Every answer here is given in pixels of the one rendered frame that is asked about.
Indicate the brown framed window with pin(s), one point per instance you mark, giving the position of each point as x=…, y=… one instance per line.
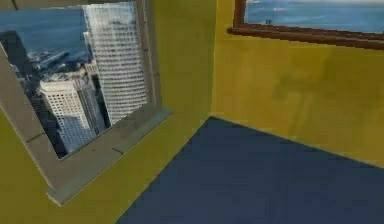
x=300, y=33

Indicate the grey framed window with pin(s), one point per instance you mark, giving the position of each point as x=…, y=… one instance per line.
x=100, y=156

